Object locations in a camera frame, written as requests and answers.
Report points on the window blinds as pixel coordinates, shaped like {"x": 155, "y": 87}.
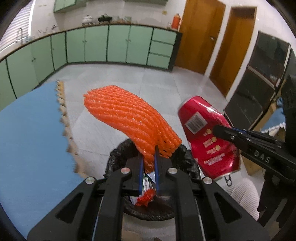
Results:
{"x": 21, "y": 20}

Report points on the chrome sink faucet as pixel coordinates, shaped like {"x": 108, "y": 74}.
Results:
{"x": 19, "y": 36}

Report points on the green upper kitchen cabinets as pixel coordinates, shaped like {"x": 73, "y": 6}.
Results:
{"x": 63, "y": 6}

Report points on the green kitchen cabinets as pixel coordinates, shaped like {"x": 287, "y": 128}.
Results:
{"x": 27, "y": 67}
{"x": 63, "y": 6}

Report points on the brown wooden door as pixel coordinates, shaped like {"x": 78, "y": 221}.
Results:
{"x": 200, "y": 27}

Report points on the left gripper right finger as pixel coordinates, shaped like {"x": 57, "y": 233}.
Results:
{"x": 202, "y": 209}

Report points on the orange foam fruit net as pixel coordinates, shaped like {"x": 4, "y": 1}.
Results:
{"x": 130, "y": 114}

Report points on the blue table mat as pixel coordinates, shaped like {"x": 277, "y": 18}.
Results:
{"x": 37, "y": 171}

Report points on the white cooking pot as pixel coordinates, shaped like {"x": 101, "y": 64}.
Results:
{"x": 87, "y": 20}

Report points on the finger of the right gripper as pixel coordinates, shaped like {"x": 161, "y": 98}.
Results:
{"x": 232, "y": 135}

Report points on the black wok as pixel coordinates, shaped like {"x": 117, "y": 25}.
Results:
{"x": 105, "y": 18}

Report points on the green white snack wrapper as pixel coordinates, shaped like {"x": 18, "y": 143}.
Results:
{"x": 148, "y": 182}

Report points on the red crumpled plastic bag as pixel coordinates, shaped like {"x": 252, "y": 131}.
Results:
{"x": 146, "y": 198}

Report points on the black glass cabinet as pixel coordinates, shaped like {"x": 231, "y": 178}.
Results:
{"x": 271, "y": 62}

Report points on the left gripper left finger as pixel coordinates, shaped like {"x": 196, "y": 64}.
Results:
{"x": 94, "y": 209}

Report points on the red crushed drink can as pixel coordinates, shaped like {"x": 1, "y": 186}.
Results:
{"x": 215, "y": 157}

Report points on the orange thermos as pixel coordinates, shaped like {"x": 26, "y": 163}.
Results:
{"x": 176, "y": 22}

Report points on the green lower kitchen cabinets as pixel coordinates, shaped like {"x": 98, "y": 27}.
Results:
{"x": 27, "y": 67}

